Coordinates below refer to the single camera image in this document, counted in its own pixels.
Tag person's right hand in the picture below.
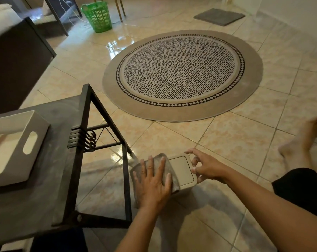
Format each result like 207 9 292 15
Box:
184 148 229 184

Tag person's left hand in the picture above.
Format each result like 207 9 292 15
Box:
132 154 173 211

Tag gray cleaning cloth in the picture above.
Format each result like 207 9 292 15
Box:
129 153 181 208

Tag beige lidded plastic bin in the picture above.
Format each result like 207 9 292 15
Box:
129 154 200 195

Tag person's left forearm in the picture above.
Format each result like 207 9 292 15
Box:
116 205 165 252

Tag person's right forearm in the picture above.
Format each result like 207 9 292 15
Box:
219 165 317 252

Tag black metal hooks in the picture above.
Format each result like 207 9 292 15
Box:
68 125 97 150

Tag black metal side table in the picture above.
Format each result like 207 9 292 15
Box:
0 84 133 252

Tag round patterned beige rug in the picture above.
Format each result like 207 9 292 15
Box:
102 29 264 123

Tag person's bare leg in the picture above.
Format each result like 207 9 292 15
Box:
278 115 317 177

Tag person's black shorts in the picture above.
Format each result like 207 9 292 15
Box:
271 168 317 221

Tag white plastic tray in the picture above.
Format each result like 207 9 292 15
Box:
0 110 51 189

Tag gray floor mat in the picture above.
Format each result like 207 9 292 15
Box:
193 8 246 27

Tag green plastic laundry basket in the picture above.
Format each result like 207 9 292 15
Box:
81 1 113 33

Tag gold metal furniture legs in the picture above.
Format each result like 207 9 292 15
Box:
93 0 126 23

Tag white mattress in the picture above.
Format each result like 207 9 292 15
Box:
0 3 25 43

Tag dark wooden bed frame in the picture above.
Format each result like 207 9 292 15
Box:
0 17 57 116

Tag white cable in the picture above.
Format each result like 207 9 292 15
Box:
57 0 92 27

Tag black metal furniture frame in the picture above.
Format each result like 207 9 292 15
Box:
42 0 83 37

